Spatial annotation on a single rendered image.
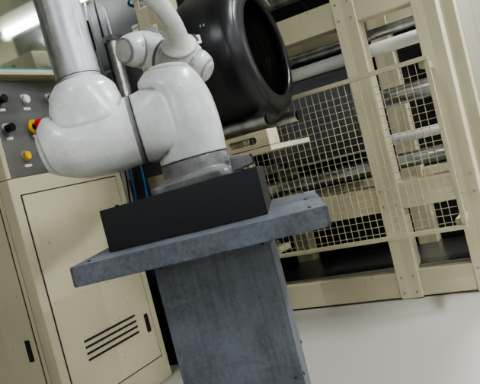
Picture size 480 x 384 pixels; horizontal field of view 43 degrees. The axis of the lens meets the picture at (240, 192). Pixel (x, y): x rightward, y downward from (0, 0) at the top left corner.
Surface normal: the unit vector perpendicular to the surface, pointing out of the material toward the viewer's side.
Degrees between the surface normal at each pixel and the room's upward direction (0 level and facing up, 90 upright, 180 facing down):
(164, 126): 93
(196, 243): 90
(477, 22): 90
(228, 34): 83
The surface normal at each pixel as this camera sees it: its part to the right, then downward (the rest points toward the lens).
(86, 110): 0.10, -0.12
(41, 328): -0.47, 0.15
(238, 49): 0.31, 0.00
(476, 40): -0.07, 0.06
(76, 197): 0.84, -0.19
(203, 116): 0.61, -0.15
